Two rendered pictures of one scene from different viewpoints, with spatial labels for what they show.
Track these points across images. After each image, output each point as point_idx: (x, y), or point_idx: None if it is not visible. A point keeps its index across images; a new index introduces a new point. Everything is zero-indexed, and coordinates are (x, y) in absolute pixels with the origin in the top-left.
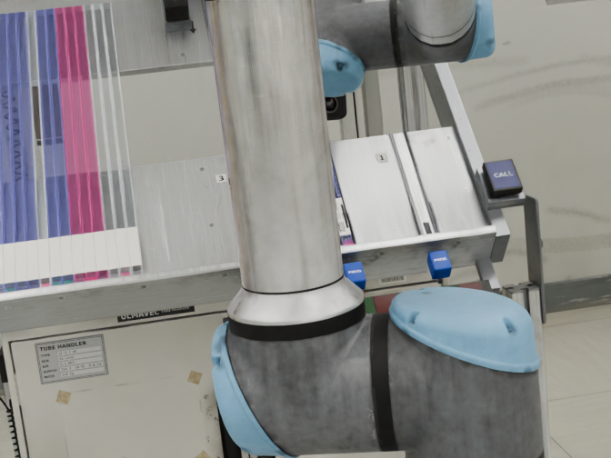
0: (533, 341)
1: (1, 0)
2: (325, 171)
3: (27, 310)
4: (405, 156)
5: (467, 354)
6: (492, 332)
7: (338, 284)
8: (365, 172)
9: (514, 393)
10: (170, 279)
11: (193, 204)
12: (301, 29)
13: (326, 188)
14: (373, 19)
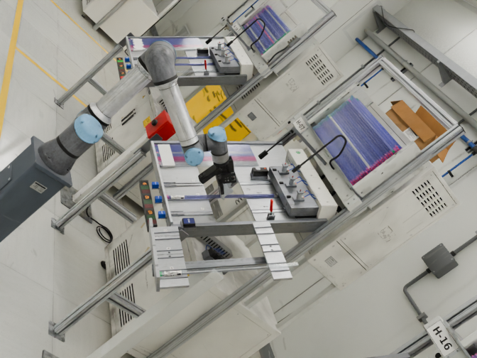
0: (81, 131)
1: (258, 149)
2: (115, 94)
3: (152, 153)
4: (203, 213)
5: (77, 118)
6: (80, 118)
7: (99, 110)
8: (196, 205)
9: (71, 129)
10: (157, 167)
11: (184, 175)
12: (133, 74)
13: (112, 96)
14: None
